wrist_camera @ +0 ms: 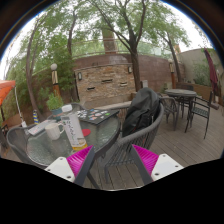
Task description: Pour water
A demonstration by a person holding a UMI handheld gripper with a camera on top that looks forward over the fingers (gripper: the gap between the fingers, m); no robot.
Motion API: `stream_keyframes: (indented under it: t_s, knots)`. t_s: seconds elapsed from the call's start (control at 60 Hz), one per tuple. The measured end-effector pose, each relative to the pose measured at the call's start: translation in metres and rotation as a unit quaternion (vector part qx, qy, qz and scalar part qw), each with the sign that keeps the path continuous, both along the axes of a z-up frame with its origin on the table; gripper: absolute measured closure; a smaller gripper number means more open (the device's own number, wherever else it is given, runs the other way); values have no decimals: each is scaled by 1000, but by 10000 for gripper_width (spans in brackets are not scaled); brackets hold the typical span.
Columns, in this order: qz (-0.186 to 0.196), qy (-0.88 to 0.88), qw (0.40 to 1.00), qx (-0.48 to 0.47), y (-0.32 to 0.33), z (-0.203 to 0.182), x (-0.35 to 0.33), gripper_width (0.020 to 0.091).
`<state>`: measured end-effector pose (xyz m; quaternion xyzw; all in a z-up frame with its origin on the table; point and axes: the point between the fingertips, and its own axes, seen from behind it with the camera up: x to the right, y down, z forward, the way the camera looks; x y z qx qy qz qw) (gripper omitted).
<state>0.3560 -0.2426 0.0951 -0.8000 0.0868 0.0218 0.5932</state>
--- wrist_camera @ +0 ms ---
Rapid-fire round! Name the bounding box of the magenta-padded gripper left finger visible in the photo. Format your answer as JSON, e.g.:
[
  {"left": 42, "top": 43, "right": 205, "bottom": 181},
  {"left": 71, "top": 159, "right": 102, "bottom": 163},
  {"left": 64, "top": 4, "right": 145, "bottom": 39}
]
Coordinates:
[{"left": 44, "top": 145, "right": 98, "bottom": 187}]

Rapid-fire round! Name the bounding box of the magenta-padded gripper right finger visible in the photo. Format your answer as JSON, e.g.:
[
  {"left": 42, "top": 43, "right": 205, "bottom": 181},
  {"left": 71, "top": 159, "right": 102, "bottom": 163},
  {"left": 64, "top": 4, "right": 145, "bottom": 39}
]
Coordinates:
[{"left": 129, "top": 144, "right": 184, "bottom": 186}]

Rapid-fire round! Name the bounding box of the clear plastic drink bottle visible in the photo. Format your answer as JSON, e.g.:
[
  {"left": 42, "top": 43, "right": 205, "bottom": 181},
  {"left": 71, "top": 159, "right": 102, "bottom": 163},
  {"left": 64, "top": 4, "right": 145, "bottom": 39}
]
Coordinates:
[{"left": 61, "top": 104, "right": 88, "bottom": 152}]

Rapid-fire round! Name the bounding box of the white ribbed mug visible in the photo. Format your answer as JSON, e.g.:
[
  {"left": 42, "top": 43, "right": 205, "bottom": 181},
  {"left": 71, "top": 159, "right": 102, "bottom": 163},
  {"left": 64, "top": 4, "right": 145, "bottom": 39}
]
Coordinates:
[{"left": 44, "top": 122, "right": 65, "bottom": 141}]

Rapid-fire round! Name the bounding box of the blue yellow striped bollard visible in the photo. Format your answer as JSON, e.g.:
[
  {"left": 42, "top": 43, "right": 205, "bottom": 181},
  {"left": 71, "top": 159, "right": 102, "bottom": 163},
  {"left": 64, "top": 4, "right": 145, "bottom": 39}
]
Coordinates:
[{"left": 32, "top": 109, "right": 40, "bottom": 125}]

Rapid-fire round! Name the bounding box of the black jacket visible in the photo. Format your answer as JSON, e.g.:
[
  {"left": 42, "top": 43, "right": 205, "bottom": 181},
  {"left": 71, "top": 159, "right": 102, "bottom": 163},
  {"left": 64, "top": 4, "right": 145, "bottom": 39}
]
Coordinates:
[{"left": 121, "top": 87, "right": 162, "bottom": 138}]

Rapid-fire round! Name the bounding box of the dark metal patio chair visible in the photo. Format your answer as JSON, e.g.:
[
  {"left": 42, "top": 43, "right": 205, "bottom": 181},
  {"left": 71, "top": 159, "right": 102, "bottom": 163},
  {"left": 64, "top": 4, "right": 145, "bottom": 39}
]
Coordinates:
[
  {"left": 159, "top": 95, "right": 180, "bottom": 131},
  {"left": 184, "top": 91, "right": 213, "bottom": 139}
]

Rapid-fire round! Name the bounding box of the green plant in blue pot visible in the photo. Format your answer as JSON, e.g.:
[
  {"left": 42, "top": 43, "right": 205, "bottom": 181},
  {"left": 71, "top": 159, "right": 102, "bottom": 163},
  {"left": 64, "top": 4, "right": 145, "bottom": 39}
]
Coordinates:
[{"left": 45, "top": 93, "right": 65, "bottom": 118}]

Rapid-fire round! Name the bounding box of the round dark patio table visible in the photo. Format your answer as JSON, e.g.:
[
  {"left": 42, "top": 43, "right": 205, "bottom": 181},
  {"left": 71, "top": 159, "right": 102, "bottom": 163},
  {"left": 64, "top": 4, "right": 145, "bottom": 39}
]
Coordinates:
[{"left": 164, "top": 88, "right": 198, "bottom": 131}]

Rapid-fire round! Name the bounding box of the dark-trunked green tree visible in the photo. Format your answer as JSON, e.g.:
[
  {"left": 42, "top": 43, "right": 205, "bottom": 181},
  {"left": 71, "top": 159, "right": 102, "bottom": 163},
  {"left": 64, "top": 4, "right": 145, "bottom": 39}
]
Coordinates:
[
  {"left": 83, "top": 0, "right": 188, "bottom": 93},
  {"left": 6, "top": 13, "right": 84, "bottom": 123}
]

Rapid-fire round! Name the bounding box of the orange canopy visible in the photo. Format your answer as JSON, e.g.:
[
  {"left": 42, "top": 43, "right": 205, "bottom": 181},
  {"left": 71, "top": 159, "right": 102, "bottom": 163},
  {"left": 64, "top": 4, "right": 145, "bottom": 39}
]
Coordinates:
[{"left": 0, "top": 79, "right": 17, "bottom": 106}]

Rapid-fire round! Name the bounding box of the closed maroon patio umbrella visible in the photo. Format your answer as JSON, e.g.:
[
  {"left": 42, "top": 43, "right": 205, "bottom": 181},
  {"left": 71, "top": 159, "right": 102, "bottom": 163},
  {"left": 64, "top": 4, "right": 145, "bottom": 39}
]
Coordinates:
[{"left": 203, "top": 48, "right": 220, "bottom": 98}]

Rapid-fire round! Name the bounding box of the globe-topped lamp post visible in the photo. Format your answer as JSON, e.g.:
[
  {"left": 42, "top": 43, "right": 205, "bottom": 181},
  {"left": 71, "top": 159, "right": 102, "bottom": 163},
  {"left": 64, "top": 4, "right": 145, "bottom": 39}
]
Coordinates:
[{"left": 50, "top": 63, "right": 61, "bottom": 98}]

